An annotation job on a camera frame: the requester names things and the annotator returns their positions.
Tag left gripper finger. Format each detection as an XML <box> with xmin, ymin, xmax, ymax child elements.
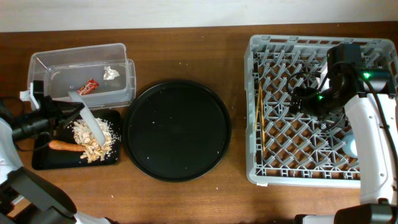
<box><xmin>60</xmin><ymin>101</ymin><xmax>85</xmax><ymax>112</ymax></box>
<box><xmin>58</xmin><ymin>109</ymin><xmax>81</xmax><ymax>129</ymax></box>

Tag grey plate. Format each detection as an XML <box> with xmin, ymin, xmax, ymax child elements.
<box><xmin>68</xmin><ymin>91</ymin><xmax>106</xmax><ymax>146</ymax></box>

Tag orange carrot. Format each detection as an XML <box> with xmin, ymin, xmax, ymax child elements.
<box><xmin>49</xmin><ymin>140</ymin><xmax>86</xmax><ymax>152</ymax></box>

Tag red snack wrapper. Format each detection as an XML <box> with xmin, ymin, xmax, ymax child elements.
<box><xmin>76</xmin><ymin>78</ymin><xmax>99</xmax><ymax>95</ymax></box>

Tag wooden chopstick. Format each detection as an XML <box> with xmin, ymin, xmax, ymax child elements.
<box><xmin>259</xmin><ymin>83</ymin><xmax>266</xmax><ymax>152</ymax></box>
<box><xmin>254</xmin><ymin>81</ymin><xmax>262</xmax><ymax>131</ymax></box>

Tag rice and peanut shells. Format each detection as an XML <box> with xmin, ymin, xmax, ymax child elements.
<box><xmin>72</xmin><ymin>118</ymin><xmax>120</xmax><ymax>163</ymax></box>

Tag white tissue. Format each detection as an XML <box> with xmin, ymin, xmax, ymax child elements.
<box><xmin>103</xmin><ymin>66</ymin><xmax>120</xmax><ymax>80</ymax></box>

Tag blue plastic cup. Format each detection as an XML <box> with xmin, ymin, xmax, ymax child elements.
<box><xmin>342</xmin><ymin>134</ymin><xmax>358</xmax><ymax>159</ymax></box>

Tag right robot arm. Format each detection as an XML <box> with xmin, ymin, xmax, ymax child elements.
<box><xmin>288</xmin><ymin>62</ymin><xmax>397</xmax><ymax>223</ymax></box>

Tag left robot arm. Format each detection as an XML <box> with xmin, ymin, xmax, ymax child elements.
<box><xmin>1</xmin><ymin>96</ymin><xmax>113</xmax><ymax>224</ymax></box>

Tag grey dishwasher rack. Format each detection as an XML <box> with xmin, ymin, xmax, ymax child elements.
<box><xmin>244</xmin><ymin>35</ymin><xmax>397</xmax><ymax>188</ymax></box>

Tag black rectangular tray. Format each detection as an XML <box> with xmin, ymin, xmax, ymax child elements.
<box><xmin>32</xmin><ymin>109</ymin><xmax>121</xmax><ymax>170</ymax></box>

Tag clear plastic bin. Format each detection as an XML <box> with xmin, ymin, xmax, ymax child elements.
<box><xmin>27</xmin><ymin>43</ymin><xmax>136</xmax><ymax>110</ymax></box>

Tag round black serving tray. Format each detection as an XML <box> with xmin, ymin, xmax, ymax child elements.
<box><xmin>122</xmin><ymin>80</ymin><xmax>232</xmax><ymax>182</ymax></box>

